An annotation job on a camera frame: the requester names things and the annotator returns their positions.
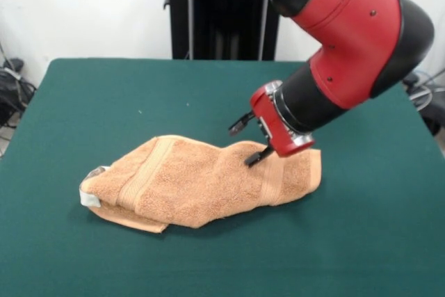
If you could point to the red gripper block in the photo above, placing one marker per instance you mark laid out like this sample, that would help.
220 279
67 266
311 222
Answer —
278 130

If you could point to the tan terry towel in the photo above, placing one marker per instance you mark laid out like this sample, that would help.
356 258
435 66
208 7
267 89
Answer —
208 185

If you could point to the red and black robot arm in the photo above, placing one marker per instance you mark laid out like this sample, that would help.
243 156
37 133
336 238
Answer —
347 32

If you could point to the dark green table cloth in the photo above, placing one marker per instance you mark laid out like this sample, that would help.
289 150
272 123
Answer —
139 95

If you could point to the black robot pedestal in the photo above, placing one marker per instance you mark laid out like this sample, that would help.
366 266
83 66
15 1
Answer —
226 5

